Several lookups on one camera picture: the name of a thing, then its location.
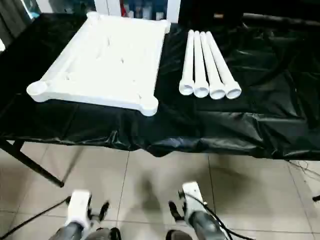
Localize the white plastic table leg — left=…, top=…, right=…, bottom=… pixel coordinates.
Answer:
left=205, top=31, right=243, bottom=100
left=192, top=30, right=210, bottom=99
left=199, top=31, right=227, bottom=101
left=178, top=29, right=196, bottom=96

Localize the white plastic table top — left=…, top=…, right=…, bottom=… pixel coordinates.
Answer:
left=26, top=11, right=172, bottom=117

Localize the black plastic mat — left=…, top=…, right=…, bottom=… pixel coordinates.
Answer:
left=0, top=11, right=320, bottom=162

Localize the white cabinet with glass doors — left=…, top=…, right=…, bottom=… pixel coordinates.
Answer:
left=35, top=0, right=182, bottom=25

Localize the grey curtain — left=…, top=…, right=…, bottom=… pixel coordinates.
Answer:
left=0, top=0, right=32, bottom=51

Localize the black metal table frame leg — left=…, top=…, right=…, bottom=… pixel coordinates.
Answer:
left=0, top=139, right=66, bottom=189

